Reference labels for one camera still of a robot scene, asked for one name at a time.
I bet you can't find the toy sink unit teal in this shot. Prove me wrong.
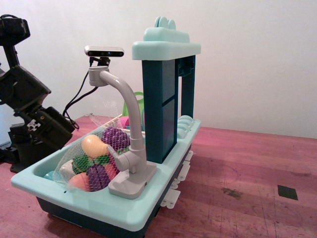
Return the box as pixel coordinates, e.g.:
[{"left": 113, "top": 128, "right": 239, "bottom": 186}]
[{"left": 11, "top": 17, "right": 201, "bottom": 238}]

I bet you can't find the mesh bag of toy food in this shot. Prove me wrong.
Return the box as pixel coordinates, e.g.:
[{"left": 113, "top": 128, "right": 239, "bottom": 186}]
[{"left": 46, "top": 114, "right": 130, "bottom": 192}]

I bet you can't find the black tape square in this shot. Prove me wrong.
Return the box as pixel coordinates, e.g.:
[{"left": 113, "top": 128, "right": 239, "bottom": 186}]
[{"left": 277, "top": 185, "right": 298, "bottom": 200}]

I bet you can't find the grey faucet lever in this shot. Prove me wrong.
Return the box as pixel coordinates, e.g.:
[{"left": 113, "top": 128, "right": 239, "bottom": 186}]
[{"left": 107, "top": 145, "right": 120, "bottom": 165}]

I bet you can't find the green toy basket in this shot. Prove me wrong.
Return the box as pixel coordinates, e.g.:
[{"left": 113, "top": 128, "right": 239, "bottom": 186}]
[{"left": 122, "top": 92, "right": 145, "bottom": 131}]

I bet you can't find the silver depth camera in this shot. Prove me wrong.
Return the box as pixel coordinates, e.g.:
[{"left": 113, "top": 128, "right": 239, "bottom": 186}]
[{"left": 84, "top": 46, "right": 124, "bottom": 66}]

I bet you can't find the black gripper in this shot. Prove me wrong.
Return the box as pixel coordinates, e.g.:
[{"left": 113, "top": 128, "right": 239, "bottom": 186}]
[{"left": 0, "top": 65, "right": 75, "bottom": 150}]

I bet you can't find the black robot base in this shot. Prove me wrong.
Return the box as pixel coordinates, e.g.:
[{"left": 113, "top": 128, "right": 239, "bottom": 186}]
[{"left": 0, "top": 123, "right": 57, "bottom": 173}]

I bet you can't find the grey toy faucet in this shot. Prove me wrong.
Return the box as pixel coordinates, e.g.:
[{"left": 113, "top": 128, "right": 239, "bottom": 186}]
[{"left": 89, "top": 66, "right": 157, "bottom": 199}]

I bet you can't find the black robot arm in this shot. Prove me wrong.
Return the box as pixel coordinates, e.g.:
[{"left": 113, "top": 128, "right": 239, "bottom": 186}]
[{"left": 0, "top": 14, "right": 74, "bottom": 150}]

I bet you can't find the black camera cable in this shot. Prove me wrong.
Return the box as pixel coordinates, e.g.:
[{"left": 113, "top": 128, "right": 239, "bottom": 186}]
[{"left": 62, "top": 70, "right": 99, "bottom": 129}]

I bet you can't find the pink toy cup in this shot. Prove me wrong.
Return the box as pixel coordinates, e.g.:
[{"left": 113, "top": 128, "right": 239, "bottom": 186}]
[{"left": 117, "top": 116, "right": 129, "bottom": 129}]

